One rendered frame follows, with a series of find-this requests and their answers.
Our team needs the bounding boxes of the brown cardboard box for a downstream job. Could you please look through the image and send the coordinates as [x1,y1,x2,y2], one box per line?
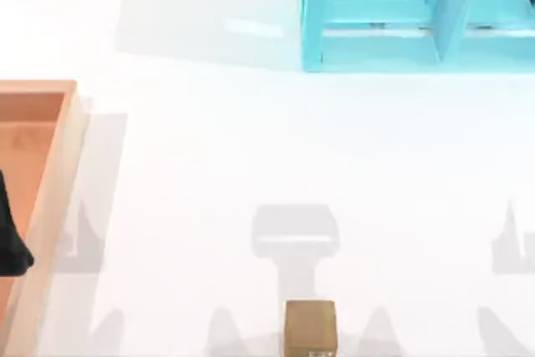
[283,298,339,357]

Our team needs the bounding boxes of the light blue rack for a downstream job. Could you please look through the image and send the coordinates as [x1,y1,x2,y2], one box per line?
[299,0,535,74]

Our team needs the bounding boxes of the shallow salmon-coloured box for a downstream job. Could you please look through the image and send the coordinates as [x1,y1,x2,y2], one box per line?
[0,79,89,357]

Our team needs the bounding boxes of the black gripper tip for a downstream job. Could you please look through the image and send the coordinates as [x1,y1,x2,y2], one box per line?
[0,169,35,278]

